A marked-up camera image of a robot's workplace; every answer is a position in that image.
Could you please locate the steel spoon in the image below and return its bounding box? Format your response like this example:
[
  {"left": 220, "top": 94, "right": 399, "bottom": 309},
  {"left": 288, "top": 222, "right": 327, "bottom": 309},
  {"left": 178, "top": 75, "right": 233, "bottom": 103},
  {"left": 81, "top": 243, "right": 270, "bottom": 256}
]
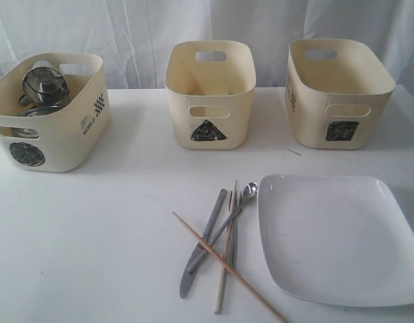
[{"left": 186, "top": 182, "right": 258, "bottom": 275}]

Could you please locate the long wooden chopstick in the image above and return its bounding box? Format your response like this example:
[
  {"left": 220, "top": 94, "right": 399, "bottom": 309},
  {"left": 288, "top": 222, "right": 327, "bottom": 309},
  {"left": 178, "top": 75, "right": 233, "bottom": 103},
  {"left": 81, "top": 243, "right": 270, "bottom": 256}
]
[{"left": 172, "top": 211, "right": 287, "bottom": 322}]

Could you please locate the short wooden chopstick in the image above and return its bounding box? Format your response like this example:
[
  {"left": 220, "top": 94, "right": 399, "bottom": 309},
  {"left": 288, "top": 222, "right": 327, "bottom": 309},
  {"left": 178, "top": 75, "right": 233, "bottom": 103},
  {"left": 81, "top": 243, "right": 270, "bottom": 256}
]
[{"left": 213, "top": 180, "right": 239, "bottom": 315}]

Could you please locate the steel table knife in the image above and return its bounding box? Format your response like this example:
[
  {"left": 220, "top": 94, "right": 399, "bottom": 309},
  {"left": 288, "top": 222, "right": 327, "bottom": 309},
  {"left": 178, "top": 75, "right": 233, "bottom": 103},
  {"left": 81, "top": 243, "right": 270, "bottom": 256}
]
[{"left": 179, "top": 189, "right": 228, "bottom": 299}]

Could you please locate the steel mug with handle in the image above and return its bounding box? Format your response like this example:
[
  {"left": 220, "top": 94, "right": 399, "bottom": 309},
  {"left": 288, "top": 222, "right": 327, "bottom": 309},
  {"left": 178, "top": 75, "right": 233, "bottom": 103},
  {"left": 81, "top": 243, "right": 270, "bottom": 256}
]
[{"left": 18, "top": 67, "right": 71, "bottom": 107}]

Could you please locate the steel bowl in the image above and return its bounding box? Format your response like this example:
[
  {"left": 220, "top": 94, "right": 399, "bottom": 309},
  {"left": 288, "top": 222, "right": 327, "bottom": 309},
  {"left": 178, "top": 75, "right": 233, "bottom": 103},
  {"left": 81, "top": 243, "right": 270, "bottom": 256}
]
[{"left": 10, "top": 106, "right": 63, "bottom": 139}]

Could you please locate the white ceramic bowl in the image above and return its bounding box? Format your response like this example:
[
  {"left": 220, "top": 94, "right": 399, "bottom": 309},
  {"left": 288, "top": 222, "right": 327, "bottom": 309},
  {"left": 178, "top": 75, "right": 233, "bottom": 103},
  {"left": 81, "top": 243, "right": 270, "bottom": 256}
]
[{"left": 32, "top": 59, "right": 63, "bottom": 74}]

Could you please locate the steel fork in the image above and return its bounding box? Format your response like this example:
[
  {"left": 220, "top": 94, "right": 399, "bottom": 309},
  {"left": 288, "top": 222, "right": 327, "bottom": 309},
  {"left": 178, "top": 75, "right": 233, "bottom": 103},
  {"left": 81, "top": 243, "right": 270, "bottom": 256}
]
[{"left": 224, "top": 180, "right": 241, "bottom": 267}]

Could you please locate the cream bin with triangle mark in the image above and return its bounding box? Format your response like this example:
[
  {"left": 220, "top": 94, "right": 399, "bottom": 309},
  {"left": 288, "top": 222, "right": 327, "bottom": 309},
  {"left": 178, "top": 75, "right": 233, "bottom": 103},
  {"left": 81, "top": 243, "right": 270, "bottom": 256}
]
[{"left": 165, "top": 40, "right": 256, "bottom": 149}]

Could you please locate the white curtain backdrop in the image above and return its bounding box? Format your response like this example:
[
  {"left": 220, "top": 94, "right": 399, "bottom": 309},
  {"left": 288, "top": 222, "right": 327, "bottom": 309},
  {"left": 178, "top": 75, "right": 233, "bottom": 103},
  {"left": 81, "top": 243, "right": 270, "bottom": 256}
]
[{"left": 0, "top": 1, "right": 414, "bottom": 95}]

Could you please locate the cream bin with square mark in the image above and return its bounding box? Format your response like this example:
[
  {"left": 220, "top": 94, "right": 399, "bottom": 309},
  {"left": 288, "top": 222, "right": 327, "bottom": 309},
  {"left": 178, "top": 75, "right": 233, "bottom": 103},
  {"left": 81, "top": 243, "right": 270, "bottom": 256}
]
[{"left": 285, "top": 38, "right": 396, "bottom": 149}]

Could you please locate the cream bin with circle mark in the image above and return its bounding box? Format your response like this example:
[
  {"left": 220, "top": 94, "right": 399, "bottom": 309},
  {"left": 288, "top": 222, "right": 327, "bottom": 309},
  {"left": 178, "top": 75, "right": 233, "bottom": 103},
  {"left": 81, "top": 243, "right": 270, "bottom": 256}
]
[{"left": 0, "top": 52, "right": 110, "bottom": 172}]

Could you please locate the white square plate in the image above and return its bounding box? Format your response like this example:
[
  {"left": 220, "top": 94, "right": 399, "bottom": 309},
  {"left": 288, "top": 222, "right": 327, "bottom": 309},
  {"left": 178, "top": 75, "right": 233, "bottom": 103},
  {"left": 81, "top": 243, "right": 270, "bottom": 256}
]
[{"left": 257, "top": 174, "right": 414, "bottom": 307}]

